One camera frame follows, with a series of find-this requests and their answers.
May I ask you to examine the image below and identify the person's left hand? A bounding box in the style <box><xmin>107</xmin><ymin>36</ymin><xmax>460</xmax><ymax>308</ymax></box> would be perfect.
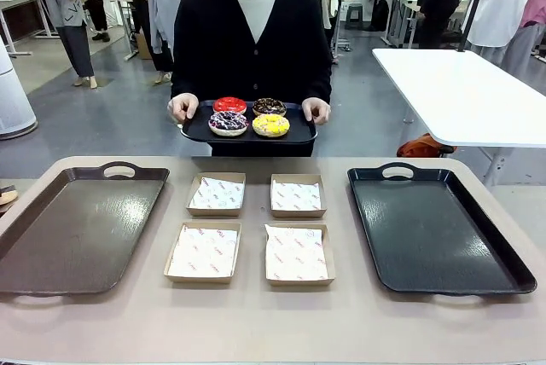
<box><xmin>300</xmin><ymin>96</ymin><xmax>332</xmax><ymax>126</ymax></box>

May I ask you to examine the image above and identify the person's right hand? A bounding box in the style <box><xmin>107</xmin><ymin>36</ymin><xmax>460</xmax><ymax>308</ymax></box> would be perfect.
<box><xmin>166</xmin><ymin>92</ymin><xmax>200</xmax><ymax>125</ymax></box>

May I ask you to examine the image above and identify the purple donut with white drizzle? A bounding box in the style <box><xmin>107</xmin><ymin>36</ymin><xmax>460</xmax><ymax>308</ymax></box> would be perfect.
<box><xmin>207</xmin><ymin>110</ymin><xmax>249</xmax><ymax>138</ymax></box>

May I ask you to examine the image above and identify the chocolate donut with nut bits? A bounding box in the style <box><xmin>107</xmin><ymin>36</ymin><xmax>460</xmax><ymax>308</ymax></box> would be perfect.
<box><xmin>252</xmin><ymin>97</ymin><xmax>288</xmax><ymax>118</ymax></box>

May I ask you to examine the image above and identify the yellow donut with sprinkles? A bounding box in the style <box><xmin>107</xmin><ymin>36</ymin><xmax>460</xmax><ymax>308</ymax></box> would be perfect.
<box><xmin>252</xmin><ymin>113</ymin><xmax>291</xmax><ymax>139</ymax></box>

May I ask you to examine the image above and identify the small black serving tray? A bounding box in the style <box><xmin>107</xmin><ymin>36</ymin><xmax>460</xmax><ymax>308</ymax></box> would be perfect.
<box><xmin>179</xmin><ymin>99</ymin><xmax>319</xmax><ymax>144</ymax></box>

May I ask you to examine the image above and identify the white smiley print paper liner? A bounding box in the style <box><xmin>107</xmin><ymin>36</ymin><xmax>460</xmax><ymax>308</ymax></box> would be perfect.
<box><xmin>271</xmin><ymin>180</ymin><xmax>322</xmax><ymax>211</ymax></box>
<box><xmin>264</xmin><ymin>223</ymin><xmax>328</xmax><ymax>281</ymax></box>
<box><xmin>167</xmin><ymin>224</ymin><xmax>238</xmax><ymax>277</ymax></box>
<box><xmin>189</xmin><ymin>176</ymin><xmax>245</xmax><ymax>210</ymax></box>

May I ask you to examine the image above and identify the kraft cardboard food box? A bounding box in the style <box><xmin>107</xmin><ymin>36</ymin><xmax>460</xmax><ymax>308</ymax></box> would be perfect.
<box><xmin>264</xmin><ymin>222</ymin><xmax>337</xmax><ymax>288</ymax></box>
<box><xmin>163</xmin><ymin>221</ymin><xmax>243</xmax><ymax>284</ymax></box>
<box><xmin>270</xmin><ymin>173</ymin><xmax>328</xmax><ymax>219</ymax></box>
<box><xmin>185</xmin><ymin>171</ymin><xmax>247</xmax><ymax>217</ymax></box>

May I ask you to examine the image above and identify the person's right forearm black sleeve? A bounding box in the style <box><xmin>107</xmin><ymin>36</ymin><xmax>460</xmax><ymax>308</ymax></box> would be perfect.
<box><xmin>171</xmin><ymin>47</ymin><xmax>201</xmax><ymax>101</ymax></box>

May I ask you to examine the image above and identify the person's left forearm black sleeve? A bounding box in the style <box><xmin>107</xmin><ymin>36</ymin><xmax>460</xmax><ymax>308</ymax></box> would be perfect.
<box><xmin>303</xmin><ymin>47</ymin><xmax>334</xmax><ymax>104</ymax></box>

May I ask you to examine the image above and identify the red glazed donut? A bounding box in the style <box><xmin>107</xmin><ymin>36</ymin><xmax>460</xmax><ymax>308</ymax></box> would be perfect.
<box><xmin>212</xmin><ymin>96</ymin><xmax>248</xmax><ymax>115</ymax></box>

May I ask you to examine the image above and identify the person in black cardigan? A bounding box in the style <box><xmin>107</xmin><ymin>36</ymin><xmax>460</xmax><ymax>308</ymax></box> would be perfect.
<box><xmin>170</xmin><ymin>0</ymin><xmax>334</xmax><ymax>158</ymax></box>

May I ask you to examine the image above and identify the grey plastic stool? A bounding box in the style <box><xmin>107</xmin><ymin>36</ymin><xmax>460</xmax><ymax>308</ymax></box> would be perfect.
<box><xmin>344</xmin><ymin>3</ymin><xmax>364</xmax><ymax>30</ymax></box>

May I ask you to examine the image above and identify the bystander in grey coat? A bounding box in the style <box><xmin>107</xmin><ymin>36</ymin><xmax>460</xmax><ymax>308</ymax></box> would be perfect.
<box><xmin>119</xmin><ymin>0</ymin><xmax>183</xmax><ymax>84</ymax></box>

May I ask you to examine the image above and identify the orange bag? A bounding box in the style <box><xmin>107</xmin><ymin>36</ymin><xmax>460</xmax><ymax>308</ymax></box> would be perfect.
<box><xmin>396</xmin><ymin>133</ymin><xmax>457</xmax><ymax>159</ymax></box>

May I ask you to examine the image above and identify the grey background workbench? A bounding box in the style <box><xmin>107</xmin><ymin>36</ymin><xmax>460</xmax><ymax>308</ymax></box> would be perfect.
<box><xmin>382</xmin><ymin>0</ymin><xmax>427</xmax><ymax>49</ymax></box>

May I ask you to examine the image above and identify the white folding table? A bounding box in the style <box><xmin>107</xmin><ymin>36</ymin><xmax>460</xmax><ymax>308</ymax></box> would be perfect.
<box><xmin>371</xmin><ymin>48</ymin><xmax>546</xmax><ymax>187</ymax></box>

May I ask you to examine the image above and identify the white cylindrical appliance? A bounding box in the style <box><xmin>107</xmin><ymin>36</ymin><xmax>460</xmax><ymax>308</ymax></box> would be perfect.
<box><xmin>0</xmin><ymin>36</ymin><xmax>38</xmax><ymax>141</ymax></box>

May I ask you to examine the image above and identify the black stand pole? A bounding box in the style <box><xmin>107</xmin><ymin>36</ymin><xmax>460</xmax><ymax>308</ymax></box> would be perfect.
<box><xmin>457</xmin><ymin>0</ymin><xmax>494</xmax><ymax>53</ymax></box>

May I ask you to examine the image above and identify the grey garment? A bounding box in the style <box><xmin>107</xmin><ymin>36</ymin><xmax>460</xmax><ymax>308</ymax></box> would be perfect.
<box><xmin>498</xmin><ymin>23</ymin><xmax>546</xmax><ymax>80</ymax></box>

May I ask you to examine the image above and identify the pink garment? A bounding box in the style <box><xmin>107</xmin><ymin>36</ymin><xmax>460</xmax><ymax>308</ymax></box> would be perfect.
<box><xmin>518</xmin><ymin>0</ymin><xmax>546</xmax><ymax>29</ymax></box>

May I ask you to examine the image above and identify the large brown handled tray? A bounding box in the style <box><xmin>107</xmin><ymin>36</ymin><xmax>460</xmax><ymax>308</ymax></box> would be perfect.
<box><xmin>0</xmin><ymin>161</ymin><xmax>171</xmax><ymax>298</ymax></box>

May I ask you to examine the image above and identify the large black handled tray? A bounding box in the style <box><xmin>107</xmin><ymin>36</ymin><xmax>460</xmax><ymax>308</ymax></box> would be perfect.
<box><xmin>346</xmin><ymin>162</ymin><xmax>537</xmax><ymax>298</ymax></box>

